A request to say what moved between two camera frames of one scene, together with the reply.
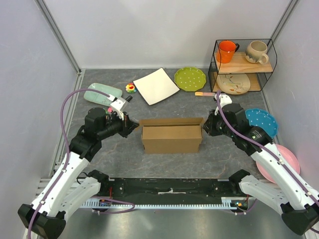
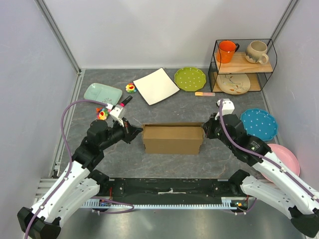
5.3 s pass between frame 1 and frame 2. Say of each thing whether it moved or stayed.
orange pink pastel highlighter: stayed
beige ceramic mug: stayed
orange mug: stayed
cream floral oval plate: stayed
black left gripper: moved
